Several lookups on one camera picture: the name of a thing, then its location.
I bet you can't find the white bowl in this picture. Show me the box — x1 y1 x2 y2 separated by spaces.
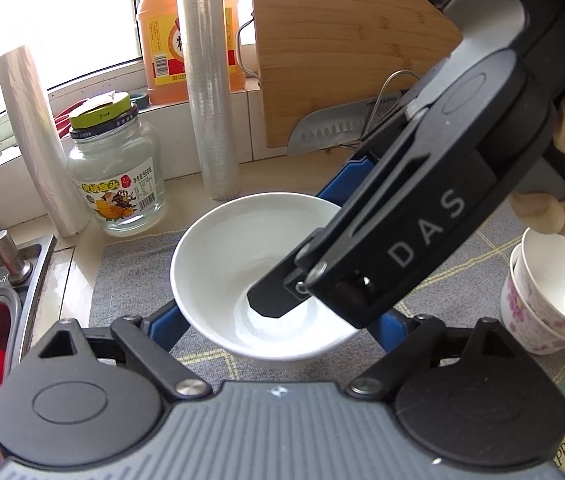
500 244 565 356
513 229 565 336
171 192 357 367

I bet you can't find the grey blue checked towel mat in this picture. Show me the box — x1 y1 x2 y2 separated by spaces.
89 199 565 480

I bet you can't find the bamboo cutting board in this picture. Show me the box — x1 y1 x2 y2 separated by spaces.
253 0 461 148

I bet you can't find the glass jar yellow lid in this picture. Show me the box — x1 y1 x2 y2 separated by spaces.
66 91 165 237

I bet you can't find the tall clear film roll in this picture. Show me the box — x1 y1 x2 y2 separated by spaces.
176 0 240 202

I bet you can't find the orange cooking wine jug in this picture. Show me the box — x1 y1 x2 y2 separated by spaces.
136 0 247 106

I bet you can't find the short white film roll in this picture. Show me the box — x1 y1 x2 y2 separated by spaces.
0 46 90 237

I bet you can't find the black handled santoku knife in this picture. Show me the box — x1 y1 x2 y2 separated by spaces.
285 91 408 156

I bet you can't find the steel wire board stand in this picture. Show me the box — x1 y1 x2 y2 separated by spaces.
339 70 420 151

